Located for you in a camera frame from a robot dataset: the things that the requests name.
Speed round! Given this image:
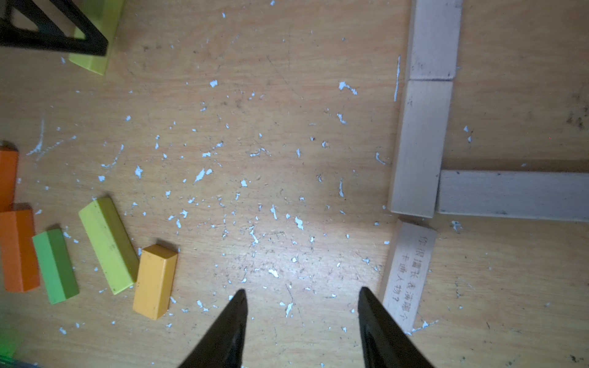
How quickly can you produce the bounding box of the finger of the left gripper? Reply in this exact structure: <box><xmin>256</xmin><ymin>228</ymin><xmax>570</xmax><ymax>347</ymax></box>
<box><xmin>1</xmin><ymin>0</ymin><xmax>94</xmax><ymax>55</ymax></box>

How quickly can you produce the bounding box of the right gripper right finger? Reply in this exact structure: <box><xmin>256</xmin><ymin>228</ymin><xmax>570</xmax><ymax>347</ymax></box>
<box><xmin>358</xmin><ymin>287</ymin><xmax>433</xmax><ymax>368</ymax></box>

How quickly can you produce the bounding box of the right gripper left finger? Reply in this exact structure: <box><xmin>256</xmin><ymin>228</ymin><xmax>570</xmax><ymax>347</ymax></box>
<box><xmin>179</xmin><ymin>289</ymin><xmax>248</xmax><ymax>367</ymax></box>

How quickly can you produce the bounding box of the natural wood block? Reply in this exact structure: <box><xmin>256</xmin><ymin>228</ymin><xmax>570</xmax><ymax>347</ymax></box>
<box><xmin>406</xmin><ymin>0</ymin><xmax>463</xmax><ymax>81</ymax></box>
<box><xmin>378</xmin><ymin>220</ymin><xmax>437</xmax><ymax>334</ymax></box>
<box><xmin>436</xmin><ymin>170</ymin><xmax>588</xmax><ymax>222</ymax></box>
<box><xmin>388</xmin><ymin>81</ymin><xmax>453</xmax><ymax>219</ymax></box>

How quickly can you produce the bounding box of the small yellow block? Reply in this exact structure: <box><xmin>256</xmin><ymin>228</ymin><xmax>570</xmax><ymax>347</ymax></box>
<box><xmin>133</xmin><ymin>245</ymin><xmax>178</xmax><ymax>320</ymax></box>

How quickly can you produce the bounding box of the upper orange block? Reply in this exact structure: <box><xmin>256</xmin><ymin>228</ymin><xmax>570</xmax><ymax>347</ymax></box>
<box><xmin>0</xmin><ymin>147</ymin><xmax>19</xmax><ymax>213</ymax></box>

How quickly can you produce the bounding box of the orange block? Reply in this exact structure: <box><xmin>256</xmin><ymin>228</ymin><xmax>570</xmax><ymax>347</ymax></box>
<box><xmin>0</xmin><ymin>147</ymin><xmax>19</xmax><ymax>213</ymax></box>
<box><xmin>1</xmin><ymin>209</ymin><xmax>40</xmax><ymax>293</ymax></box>

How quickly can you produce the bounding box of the long light green block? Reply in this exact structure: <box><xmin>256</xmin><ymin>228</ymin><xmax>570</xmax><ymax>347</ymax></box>
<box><xmin>32</xmin><ymin>228</ymin><xmax>79</xmax><ymax>305</ymax></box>

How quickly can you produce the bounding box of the lower orange block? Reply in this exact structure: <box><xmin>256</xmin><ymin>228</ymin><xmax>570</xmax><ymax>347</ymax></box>
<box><xmin>1</xmin><ymin>209</ymin><xmax>40</xmax><ymax>293</ymax></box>

